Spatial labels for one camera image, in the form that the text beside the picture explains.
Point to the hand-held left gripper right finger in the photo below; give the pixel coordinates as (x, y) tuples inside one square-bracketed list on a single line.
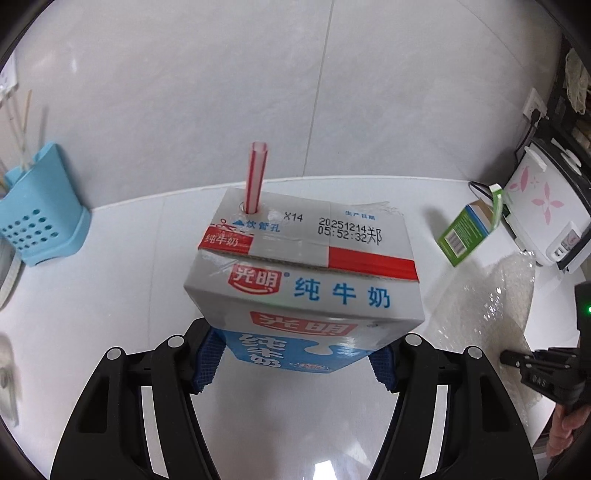
[(383, 369)]

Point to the green and white carton box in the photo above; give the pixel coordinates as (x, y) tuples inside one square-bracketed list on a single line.
[(468, 230)]

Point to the clear bubble wrap sheet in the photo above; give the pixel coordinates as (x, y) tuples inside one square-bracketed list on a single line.
[(498, 304)]

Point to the red striped drinking straw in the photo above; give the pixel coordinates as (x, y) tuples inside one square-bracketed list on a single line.
[(256, 175)]

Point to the pale mesh bag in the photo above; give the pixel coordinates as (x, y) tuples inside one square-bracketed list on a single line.
[(577, 83)]

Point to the black storage rack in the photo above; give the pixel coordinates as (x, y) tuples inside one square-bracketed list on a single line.
[(570, 134)]

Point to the white plate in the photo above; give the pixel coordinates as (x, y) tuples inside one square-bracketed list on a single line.
[(9, 277)]

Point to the white wall socket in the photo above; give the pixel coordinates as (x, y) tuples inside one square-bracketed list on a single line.
[(534, 105)]

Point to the person's right hand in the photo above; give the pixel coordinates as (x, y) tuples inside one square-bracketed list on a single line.
[(570, 427)]

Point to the wooden chopstick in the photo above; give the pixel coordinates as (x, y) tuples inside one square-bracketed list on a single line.
[(25, 129)]

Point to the white flowered rice cooker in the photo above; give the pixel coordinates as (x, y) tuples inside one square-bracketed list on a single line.
[(549, 207)]

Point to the blue and white milk carton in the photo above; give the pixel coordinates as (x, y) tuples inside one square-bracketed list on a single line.
[(300, 286)]

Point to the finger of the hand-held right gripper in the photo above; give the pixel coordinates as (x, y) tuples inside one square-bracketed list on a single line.
[(561, 357), (540, 376)]

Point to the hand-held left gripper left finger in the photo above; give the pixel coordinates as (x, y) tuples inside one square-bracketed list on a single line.
[(207, 360)]

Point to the blue perforated utensil holder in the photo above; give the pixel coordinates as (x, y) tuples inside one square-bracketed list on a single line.
[(41, 212)]

